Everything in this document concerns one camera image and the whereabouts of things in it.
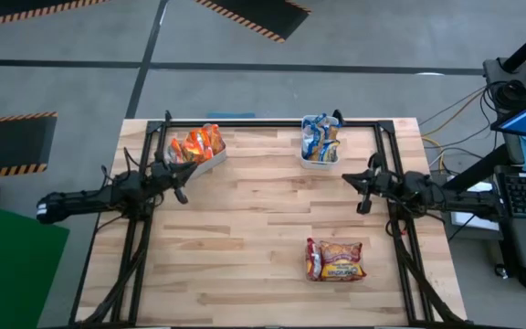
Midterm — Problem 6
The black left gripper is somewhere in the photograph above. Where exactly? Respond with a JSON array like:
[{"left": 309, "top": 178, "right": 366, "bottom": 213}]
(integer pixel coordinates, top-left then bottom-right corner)
[{"left": 147, "top": 150, "right": 199, "bottom": 206}]

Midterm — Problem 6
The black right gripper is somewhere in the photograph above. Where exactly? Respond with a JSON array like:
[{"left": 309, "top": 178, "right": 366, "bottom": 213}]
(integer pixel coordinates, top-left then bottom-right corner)
[{"left": 342, "top": 153, "right": 404, "bottom": 216}]

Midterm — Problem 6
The light grey plastic bin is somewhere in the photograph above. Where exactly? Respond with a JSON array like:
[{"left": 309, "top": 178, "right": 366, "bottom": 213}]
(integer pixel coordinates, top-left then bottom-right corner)
[{"left": 165, "top": 125, "right": 227, "bottom": 180}]

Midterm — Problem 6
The white plastic bin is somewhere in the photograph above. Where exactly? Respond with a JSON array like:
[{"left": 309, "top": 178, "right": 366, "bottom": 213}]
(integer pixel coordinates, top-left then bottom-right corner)
[{"left": 300, "top": 113, "right": 342, "bottom": 171}]

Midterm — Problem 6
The clear plastic bin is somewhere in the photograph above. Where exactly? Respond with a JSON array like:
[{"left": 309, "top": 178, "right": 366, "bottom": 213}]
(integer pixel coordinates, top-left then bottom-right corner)
[{"left": 304, "top": 236, "right": 370, "bottom": 284}]

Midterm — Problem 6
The blue floor tape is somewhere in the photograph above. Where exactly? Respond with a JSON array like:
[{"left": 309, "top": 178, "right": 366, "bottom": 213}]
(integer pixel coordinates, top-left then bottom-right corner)
[{"left": 206, "top": 111, "right": 256, "bottom": 120}]

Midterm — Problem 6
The white paper sign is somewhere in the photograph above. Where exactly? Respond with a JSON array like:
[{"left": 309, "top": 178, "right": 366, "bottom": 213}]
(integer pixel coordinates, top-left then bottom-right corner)
[{"left": 449, "top": 181, "right": 501, "bottom": 233}]

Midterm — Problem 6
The black hazard-striped floor mat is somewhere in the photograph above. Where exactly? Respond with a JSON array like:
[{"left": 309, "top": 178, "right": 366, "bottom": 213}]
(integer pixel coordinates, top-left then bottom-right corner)
[
  {"left": 193, "top": 0, "right": 312, "bottom": 45},
  {"left": 0, "top": 111, "right": 58, "bottom": 179},
  {"left": 0, "top": 0, "right": 109, "bottom": 31}
]

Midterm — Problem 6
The green board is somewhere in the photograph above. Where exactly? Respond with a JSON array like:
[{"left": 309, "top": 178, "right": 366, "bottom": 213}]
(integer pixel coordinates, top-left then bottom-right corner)
[{"left": 0, "top": 196, "right": 71, "bottom": 329}]

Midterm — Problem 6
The black aluminium table frame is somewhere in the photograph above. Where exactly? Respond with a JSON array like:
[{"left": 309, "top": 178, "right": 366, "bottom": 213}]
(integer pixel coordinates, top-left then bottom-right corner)
[{"left": 68, "top": 108, "right": 472, "bottom": 329}]

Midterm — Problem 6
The coiled black cable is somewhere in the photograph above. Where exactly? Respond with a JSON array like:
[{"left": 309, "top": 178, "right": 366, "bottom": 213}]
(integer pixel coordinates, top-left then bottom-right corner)
[{"left": 490, "top": 80, "right": 526, "bottom": 109}]

